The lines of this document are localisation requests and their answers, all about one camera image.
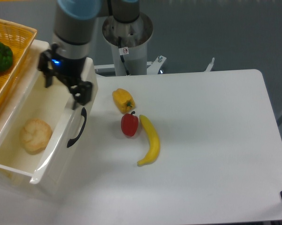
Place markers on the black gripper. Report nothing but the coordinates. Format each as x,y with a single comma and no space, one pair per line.
67,71

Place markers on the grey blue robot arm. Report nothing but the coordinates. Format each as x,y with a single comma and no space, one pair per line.
73,27

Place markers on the white open drawer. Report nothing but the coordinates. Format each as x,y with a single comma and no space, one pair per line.
42,171

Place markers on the white drawer cabinet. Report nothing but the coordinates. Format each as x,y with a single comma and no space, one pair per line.
21,87

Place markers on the yellow bell pepper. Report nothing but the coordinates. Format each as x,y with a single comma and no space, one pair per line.
123,100

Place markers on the yellow woven basket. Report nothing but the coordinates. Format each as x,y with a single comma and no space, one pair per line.
19,38

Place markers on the red bell pepper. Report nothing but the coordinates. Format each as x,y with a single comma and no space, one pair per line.
129,124

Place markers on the yellow banana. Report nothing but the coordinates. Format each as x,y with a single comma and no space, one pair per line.
154,142

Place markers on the black drawer handle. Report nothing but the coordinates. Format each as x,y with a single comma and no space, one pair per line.
80,128

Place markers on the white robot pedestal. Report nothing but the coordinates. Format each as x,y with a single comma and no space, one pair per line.
128,42

